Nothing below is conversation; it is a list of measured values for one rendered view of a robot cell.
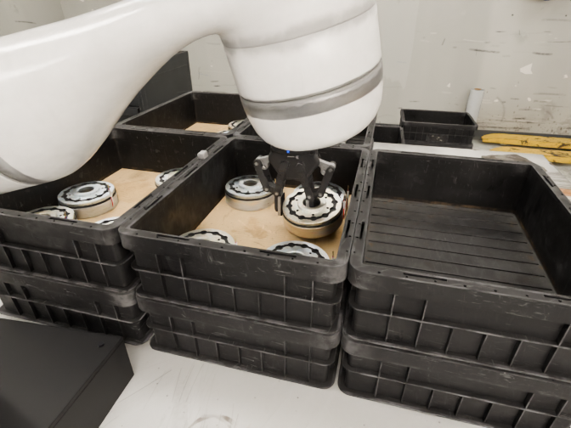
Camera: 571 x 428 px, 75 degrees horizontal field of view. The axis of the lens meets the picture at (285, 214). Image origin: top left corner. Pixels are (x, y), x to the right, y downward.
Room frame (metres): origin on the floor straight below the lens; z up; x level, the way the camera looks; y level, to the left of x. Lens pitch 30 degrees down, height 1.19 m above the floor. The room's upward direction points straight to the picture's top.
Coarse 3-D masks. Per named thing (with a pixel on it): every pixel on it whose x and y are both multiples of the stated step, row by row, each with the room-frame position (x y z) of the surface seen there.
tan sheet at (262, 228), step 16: (288, 192) 0.71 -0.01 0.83; (224, 208) 0.64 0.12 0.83; (272, 208) 0.64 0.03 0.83; (208, 224) 0.58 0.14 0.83; (224, 224) 0.58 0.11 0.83; (240, 224) 0.58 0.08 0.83; (256, 224) 0.58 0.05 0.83; (272, 224) 0.58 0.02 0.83; (240, 240) 0.53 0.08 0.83; (256, 240) 0.53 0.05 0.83; (272, 240) 0.53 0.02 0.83; (288, 240) 0.53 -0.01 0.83; (304, 240) 0.53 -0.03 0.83; (320, 240) 0.53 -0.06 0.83; (336, 240) 0.53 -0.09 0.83
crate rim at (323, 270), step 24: (192, 168) 0.60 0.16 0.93; (360, 168) 0.60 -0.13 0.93; (168, 192) 0.51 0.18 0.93; (360, 192) 0.51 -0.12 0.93; (144, 216) 0.44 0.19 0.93; (144, 240) 0.39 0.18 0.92; (168, 240) 0.38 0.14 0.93; (192, 240) 0.38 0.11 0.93; (216, 264) 0.36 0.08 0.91; (240, 264) 0.35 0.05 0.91; (264, 264) 0.35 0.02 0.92; (288, 264) 0.34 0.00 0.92; (312, 264) 0.33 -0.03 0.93; (336, 264) 0.33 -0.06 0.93
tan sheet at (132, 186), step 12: (108, 180) 0.77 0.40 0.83; (120, 180) 0.77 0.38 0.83; (132, 180) 0.77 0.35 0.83; (144, 180) 0.77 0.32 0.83; (120, 192) 0.71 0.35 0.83; (132, 192) 0.71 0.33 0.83; (144, 192) 0.71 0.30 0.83; (120, 204) 0.66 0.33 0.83; (132, 204) 0.66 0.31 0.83; (108, 216) 0.61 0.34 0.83
